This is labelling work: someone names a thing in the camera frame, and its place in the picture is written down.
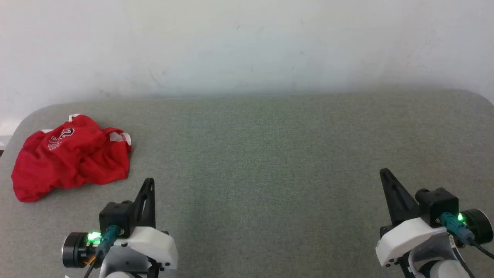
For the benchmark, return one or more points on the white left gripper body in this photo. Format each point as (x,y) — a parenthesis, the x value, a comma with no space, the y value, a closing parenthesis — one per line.
(152,243)

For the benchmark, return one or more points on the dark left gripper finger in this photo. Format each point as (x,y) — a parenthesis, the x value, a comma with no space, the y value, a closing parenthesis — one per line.
(138,210)
(151,208)

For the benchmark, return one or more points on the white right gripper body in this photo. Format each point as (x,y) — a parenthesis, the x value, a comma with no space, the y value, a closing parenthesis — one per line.
(405,237)

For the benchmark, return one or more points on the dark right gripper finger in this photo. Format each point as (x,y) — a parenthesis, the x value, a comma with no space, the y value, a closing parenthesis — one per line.
(389,197)
(405,204)

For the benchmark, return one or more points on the red basketball shorts white trim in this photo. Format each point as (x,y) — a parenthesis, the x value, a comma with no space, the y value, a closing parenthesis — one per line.
(69,162)

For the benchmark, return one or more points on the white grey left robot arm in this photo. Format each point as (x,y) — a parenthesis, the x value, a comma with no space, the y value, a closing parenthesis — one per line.
(75,250)

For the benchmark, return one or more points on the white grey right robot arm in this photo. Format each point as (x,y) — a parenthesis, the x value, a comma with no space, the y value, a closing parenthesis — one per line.
(478,226)

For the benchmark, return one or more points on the grey fabric sofa seat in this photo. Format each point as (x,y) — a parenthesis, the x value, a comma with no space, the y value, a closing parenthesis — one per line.
(262,162)

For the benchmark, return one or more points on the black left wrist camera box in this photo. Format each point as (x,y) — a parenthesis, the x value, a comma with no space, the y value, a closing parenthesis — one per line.
(115,216)

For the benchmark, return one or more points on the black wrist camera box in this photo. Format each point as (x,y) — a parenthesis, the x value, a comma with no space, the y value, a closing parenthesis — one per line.
(438,204)
(115,216)

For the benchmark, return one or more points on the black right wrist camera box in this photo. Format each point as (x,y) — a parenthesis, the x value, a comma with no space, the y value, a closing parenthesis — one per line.
(438,204)

